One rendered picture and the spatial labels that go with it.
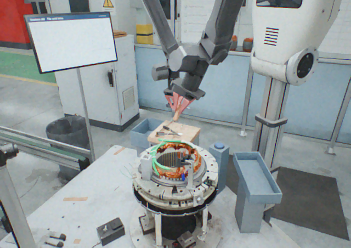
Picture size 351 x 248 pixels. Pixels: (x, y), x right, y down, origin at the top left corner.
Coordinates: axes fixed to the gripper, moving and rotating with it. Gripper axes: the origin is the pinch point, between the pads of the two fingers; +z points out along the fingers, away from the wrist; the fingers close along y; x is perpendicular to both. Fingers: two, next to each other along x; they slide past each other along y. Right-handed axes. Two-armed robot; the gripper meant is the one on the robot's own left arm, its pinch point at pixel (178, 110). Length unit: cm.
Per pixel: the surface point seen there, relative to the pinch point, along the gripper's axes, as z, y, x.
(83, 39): 21, -95, 52
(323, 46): -28, 41, 225
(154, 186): 23.8, 6.3, -10.4
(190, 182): 16.2, 15.7, -7.0
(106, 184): 66, -23, 12
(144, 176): 23.7, 1.4, -9.5
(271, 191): 15.6, 40.5, 14.1
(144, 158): 18.3, -1.6, -8.3
